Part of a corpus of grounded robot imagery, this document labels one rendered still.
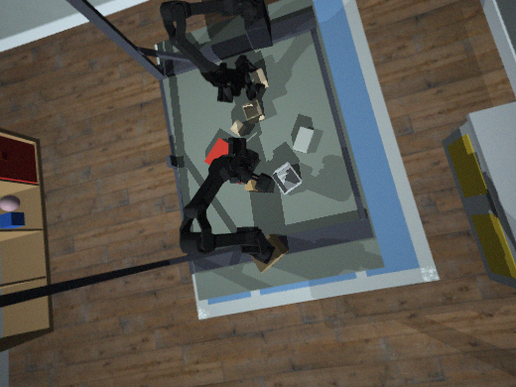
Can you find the black metal overhead frame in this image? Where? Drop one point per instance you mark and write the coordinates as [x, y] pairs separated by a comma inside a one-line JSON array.
[[139, 55]]

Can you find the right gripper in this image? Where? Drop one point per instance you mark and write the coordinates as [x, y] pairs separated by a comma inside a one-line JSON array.
[[262, 183]]

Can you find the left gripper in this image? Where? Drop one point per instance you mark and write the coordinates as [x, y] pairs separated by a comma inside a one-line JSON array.
[[241, 63]]

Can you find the red flat board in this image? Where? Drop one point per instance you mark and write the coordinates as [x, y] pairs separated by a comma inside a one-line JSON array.
[[220, 148]]

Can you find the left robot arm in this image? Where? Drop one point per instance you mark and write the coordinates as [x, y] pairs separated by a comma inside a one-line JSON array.
[[178, 11]]

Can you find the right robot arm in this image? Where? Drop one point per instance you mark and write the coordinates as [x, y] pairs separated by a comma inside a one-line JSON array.
[[226, 167]]

